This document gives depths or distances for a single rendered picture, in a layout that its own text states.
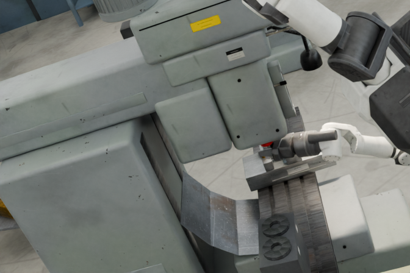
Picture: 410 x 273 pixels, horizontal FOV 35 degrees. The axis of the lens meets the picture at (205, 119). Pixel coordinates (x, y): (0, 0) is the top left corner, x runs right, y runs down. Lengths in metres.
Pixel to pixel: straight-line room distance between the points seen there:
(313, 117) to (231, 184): 0.81
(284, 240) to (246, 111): 0.43
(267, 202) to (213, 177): 2.01
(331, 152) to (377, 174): 1.87
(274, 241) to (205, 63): 0.58
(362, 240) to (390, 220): 0.20
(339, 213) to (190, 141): 0.66
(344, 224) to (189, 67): 0.84
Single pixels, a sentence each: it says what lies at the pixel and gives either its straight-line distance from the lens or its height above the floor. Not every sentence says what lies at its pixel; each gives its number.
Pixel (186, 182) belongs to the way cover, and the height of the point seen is 1.12.
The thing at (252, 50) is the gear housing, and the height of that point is 1.67.
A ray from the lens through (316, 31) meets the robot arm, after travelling 1.63.
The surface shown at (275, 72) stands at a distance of 2.18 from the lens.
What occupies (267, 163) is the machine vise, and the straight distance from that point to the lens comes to 2.54.
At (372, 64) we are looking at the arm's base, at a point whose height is 1.70.
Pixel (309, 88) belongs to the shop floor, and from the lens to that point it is 5.10.
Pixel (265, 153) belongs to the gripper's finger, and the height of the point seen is 1.23.
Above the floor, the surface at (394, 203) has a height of 0.78.
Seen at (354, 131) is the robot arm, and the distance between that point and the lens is 2.28.
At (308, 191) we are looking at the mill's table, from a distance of 2.51.
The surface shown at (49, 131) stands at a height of 1.62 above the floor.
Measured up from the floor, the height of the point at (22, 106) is 1.73.
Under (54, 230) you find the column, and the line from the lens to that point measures 2.33.
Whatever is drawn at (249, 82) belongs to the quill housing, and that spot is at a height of 1.56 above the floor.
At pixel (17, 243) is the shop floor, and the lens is 4.94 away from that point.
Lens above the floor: 2.53
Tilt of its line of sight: 29 degrees down
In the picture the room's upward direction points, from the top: 23 degrees counter-clockwise
